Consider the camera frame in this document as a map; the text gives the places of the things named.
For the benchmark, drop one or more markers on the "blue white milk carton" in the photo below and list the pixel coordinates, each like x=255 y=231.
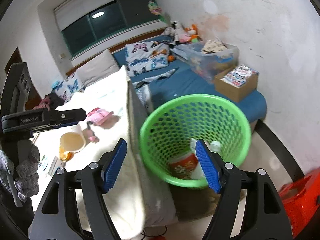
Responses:
x=49 y=164

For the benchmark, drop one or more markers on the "cardboard box with cards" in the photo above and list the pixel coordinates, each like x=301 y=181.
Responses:
x=236 y=82

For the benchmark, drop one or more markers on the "right butterfly pillow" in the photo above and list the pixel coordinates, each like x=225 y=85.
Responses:
x=146 y=56

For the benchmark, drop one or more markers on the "red bottom plastic cup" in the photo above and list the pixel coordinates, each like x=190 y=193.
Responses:
x=186 y=166

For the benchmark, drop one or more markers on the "blue sofa mattress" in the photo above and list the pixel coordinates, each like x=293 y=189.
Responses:
x=185 y=82

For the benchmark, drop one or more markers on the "orange ball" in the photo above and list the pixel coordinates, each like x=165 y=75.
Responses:
x=171 y=58

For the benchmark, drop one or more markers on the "pink snack wrapper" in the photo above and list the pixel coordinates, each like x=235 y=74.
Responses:
x=98 y=116

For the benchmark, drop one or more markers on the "cow plush toy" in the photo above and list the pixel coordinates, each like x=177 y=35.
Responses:
x=174 y=31

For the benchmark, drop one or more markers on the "grey pillow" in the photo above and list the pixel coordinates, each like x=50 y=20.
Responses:
x=98 y=68

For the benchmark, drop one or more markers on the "clear plastic storage bin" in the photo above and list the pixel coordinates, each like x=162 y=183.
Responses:
x=207 y=65

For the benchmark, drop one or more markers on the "left gloved hand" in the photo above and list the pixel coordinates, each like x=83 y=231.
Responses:
x=25 y=176

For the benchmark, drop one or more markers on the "orange fox plush toy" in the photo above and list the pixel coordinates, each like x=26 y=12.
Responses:
x=193 y=33

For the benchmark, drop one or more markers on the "green plastic waste basket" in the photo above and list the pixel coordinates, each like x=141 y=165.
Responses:
x=172 y=129

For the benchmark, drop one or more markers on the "hanging flower decoration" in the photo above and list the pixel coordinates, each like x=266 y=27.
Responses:
x=157 y=11

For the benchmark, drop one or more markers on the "white paper cup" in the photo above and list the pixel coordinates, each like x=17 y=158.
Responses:
x=73 y=140

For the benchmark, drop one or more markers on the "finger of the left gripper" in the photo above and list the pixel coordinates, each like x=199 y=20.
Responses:
x=58 y=119

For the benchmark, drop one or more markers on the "left butterfly pillow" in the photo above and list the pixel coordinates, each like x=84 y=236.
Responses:
x=66 y=88

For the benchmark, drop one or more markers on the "pink plush toy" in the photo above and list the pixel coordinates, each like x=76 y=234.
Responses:
x=184 y=38

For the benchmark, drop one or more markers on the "butterfly pillow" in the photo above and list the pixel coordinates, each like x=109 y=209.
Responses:
x=66 y=88
x=146 y=56

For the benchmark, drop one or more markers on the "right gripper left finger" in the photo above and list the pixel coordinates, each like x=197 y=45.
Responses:
x=72 y=206

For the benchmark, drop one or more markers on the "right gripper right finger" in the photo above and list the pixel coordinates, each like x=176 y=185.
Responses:
x=264 y=214

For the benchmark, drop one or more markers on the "dark window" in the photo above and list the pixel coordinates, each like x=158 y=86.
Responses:
x=104 y=22

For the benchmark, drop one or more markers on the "dark clothes pile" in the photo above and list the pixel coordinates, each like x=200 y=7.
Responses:
x=50 y=101

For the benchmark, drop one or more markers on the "clear juice bottle yellow label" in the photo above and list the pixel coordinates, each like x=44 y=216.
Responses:
x=214 y=146

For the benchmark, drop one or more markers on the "pink torn wrapper strip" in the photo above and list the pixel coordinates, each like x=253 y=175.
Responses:
x=90 y=133

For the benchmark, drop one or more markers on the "red plastic stool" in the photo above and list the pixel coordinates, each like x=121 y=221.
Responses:
x=301 y=201

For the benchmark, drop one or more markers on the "orange yellow wrapper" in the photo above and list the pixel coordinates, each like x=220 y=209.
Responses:
x=65 y=155

